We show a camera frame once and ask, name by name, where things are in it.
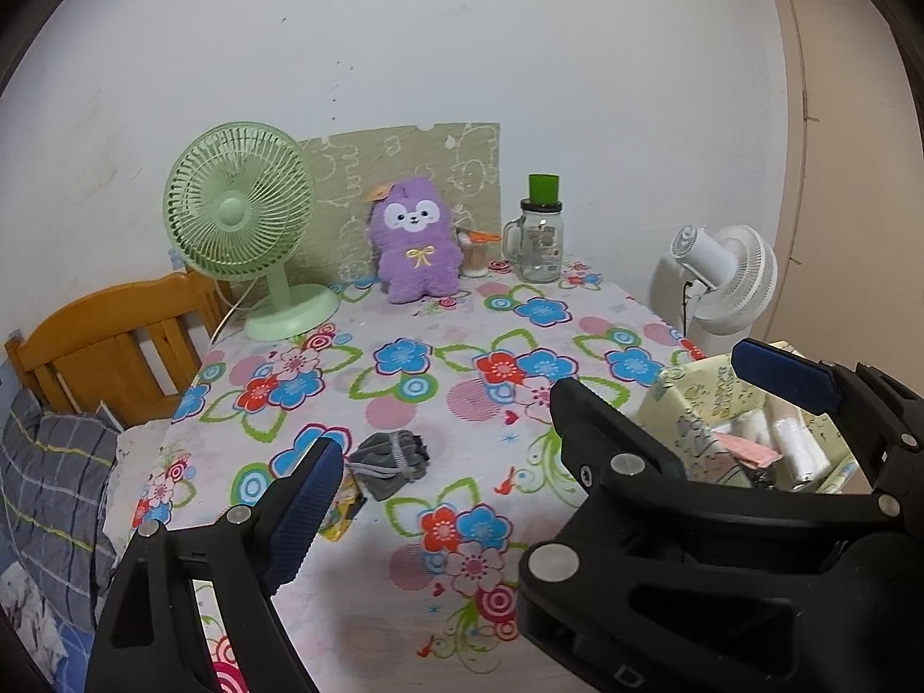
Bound white towel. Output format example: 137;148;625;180
731;397;830;490

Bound beige door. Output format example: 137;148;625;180
755;0;922;390

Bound green desk fan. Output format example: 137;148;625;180
163;122;340;341

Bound olive cartoon wall panel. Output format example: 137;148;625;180
294;122;505;286

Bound floral tablecloth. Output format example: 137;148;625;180
105;261;699;691

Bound glass mason jar mug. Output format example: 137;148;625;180
501;199;564;283

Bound yellow floral tissue pack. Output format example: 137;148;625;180
318;470;367;543

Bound yellow cartoon storage box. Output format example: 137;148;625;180
634;355;858;494

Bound grey socks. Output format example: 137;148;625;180
348;429;431;502

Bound grey plaid bedding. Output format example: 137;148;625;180
2;388;117;634

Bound green cup on jar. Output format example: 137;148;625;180
528;174;561;207

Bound small orange-lid jar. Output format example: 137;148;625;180
456;229;501;278

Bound wooden bed headboard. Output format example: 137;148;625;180
5;271;230;426

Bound pink wet wipes pack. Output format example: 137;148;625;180
714;432;781;470

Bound white standing fan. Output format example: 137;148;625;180
670;225;778;357

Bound purple plush toy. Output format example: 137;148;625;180
368;177;462;304

